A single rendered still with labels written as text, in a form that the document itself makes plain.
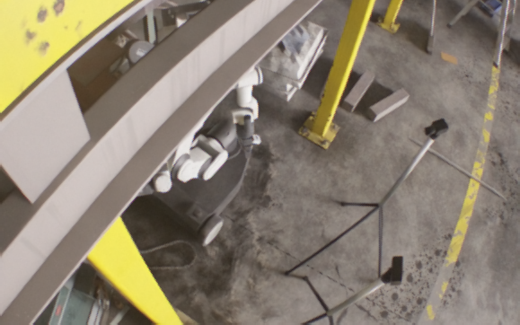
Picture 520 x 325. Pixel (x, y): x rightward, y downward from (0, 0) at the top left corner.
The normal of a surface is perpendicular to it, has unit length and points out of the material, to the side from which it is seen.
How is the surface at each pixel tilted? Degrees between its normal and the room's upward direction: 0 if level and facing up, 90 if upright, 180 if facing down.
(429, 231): 0
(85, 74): 0
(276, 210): 0
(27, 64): 90
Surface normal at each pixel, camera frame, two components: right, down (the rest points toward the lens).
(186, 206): 0.09, -0.54
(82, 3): 0.84, 0.50
